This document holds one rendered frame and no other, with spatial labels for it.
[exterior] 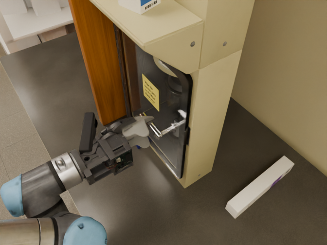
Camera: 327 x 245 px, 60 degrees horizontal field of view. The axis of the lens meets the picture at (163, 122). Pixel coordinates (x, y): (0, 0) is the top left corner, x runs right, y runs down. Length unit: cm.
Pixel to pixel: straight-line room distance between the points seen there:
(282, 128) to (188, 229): 51
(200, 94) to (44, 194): 38
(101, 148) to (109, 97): 35
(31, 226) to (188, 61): 37
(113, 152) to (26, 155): 172
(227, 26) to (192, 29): 8
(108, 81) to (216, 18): 53
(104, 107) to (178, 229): 47
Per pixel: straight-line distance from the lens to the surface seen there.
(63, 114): 114
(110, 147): 64
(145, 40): 42
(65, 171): 63
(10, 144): 244
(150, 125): 70
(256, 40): 102
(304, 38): 91
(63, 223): 54
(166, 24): 46
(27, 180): 64
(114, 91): 98
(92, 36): 83
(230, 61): 59
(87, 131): 68
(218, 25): 50
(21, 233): 51
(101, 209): 89
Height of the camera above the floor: 175
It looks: 50 degrees down
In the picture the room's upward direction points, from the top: straight up
